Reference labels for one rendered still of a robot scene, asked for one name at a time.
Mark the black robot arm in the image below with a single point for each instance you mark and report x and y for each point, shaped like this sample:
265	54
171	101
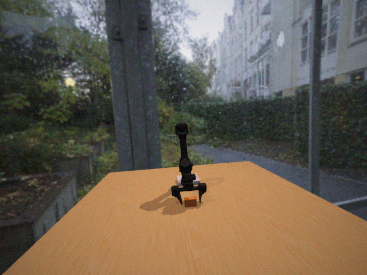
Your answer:
185	166

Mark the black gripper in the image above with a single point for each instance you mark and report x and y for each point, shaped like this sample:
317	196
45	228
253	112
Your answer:
175	190

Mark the orange block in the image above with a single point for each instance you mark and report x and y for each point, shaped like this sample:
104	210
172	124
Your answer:
190	202

